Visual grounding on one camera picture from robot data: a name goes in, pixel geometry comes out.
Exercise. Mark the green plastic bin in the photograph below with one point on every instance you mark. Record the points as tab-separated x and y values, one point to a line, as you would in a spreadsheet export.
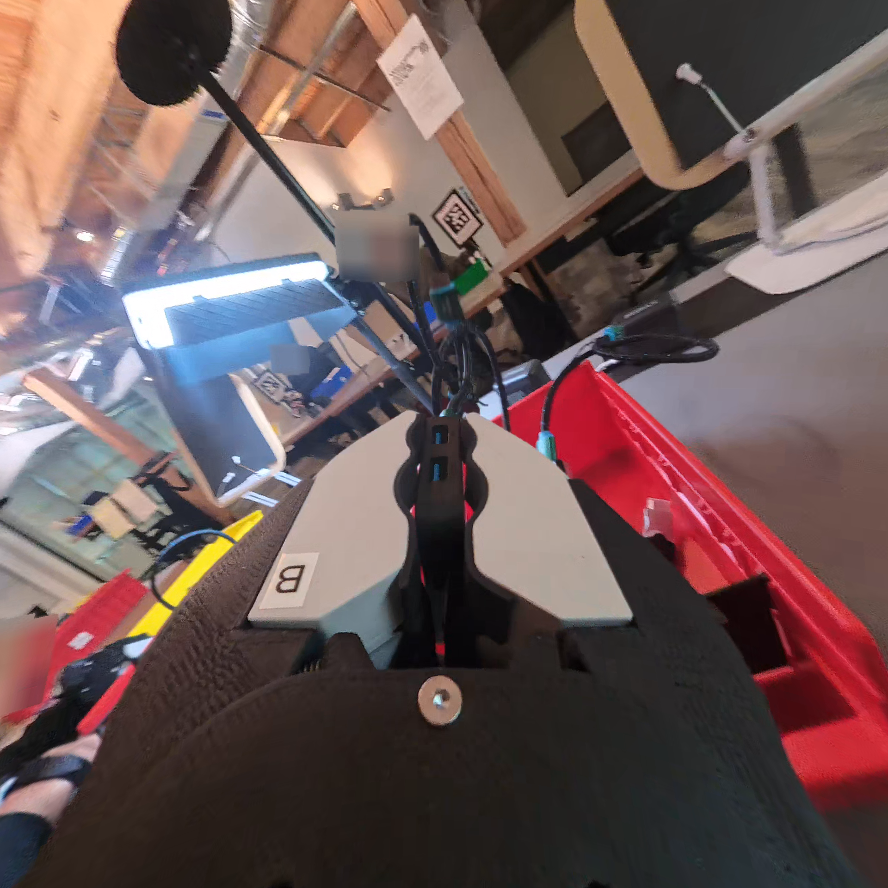
472	277

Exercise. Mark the black round-top light stand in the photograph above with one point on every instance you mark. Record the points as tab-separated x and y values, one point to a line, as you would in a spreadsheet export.
173	48

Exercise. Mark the grey cube device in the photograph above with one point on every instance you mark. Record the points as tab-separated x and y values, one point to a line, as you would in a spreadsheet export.
645	316
524	381

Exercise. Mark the red plastic bin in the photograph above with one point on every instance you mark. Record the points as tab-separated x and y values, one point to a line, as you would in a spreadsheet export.
104	610
818	666

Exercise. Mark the blue plastic bin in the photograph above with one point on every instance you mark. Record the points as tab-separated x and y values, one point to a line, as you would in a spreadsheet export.
333	383

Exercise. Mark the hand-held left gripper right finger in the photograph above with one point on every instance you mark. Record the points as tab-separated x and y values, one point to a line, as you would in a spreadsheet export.
541	548

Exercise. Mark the square marker wall tag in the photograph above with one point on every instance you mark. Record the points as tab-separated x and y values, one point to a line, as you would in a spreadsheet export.
458	216

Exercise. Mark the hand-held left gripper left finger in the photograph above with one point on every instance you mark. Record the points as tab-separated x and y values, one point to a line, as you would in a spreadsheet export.
347	534

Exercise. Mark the black panel with wooden edge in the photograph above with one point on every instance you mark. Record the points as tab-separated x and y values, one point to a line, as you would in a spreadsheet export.
728	55
208	416

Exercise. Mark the overhead desk lamp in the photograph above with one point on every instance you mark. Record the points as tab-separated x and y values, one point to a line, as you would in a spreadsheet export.
243	312

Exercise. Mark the wooden office desk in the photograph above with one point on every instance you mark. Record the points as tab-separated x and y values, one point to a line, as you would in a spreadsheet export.
555	232

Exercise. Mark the white paper notice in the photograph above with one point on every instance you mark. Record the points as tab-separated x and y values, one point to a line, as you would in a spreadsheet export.
420	76

